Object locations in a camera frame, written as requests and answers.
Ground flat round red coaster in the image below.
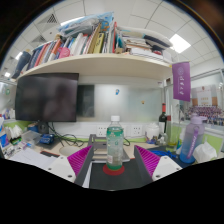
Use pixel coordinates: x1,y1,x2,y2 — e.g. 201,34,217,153
102,163,126,176

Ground white wall outlet row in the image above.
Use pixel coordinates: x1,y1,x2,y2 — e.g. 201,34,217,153
95,123,144,138

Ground black computer monitor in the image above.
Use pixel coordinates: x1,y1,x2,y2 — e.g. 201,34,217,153
14,73,80,134

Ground black monitor cables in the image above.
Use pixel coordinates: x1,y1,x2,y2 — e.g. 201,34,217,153
49,123,89,148

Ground clear green-labelled drink bottle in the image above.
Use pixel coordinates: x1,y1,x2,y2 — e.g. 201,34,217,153
105,115,125,172

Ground clear plastic container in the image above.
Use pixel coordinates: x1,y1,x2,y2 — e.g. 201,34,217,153
21,129,42,144

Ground crumpled white tissue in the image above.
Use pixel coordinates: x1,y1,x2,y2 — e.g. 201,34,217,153
192,141,218,164

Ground grey metal laptop stand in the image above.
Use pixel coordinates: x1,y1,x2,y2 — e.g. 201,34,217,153
87,133,132,164

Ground wall shelf with books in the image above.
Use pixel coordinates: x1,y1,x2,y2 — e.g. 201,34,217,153
11,11,174,81

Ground white lidded jar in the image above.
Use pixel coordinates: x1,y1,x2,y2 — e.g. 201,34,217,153
145,122,161,141

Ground purple hanging banner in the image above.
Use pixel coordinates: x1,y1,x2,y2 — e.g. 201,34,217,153
171,61,192,102

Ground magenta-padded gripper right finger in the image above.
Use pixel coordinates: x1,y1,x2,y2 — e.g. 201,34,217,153
133,145,183,183

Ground purple translucent water bottle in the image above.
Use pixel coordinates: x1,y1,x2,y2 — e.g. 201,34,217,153
179,113,208,164

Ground blue tissue box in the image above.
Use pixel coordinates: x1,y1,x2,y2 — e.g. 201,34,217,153
0,116,21,148

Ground dark wine bottle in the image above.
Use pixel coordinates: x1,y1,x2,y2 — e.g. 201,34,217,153
158,103,168,134

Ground coiled blue cable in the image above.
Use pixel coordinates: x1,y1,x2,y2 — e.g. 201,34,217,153
149,149,181,159

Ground group photo poster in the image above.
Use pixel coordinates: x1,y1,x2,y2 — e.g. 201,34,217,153
184,84,224,126

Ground black desk mat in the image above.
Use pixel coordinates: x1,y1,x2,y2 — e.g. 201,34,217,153
88,159,154,191

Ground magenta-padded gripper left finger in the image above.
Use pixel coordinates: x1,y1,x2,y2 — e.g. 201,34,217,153
46,144,95,187

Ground small blue box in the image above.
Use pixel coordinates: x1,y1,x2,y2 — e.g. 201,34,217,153
39,133,56,145

